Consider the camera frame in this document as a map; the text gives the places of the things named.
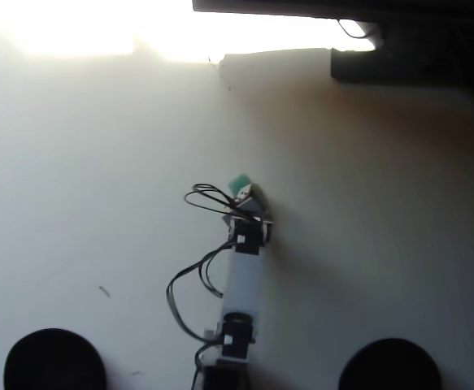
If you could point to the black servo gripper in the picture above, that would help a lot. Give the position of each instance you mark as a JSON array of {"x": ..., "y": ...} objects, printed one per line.
[{"x": 249, "y": 209}]

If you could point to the blue cube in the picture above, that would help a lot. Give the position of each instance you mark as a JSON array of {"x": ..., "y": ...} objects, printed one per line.
[{"x": 237, "y": 181}]

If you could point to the dark overhead shelf edge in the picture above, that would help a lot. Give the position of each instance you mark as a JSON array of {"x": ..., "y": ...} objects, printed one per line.
[{"x": 301, "y": 7}]

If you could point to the dark box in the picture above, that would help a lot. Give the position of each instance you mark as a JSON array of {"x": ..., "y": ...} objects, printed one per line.
[{"x": 415, "y": 61}]

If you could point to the black round bowl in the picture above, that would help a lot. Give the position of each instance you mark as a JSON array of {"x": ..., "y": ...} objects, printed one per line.
[
  {"x": 389, "y": 365},
  {"x": 53, "y": 361}
]

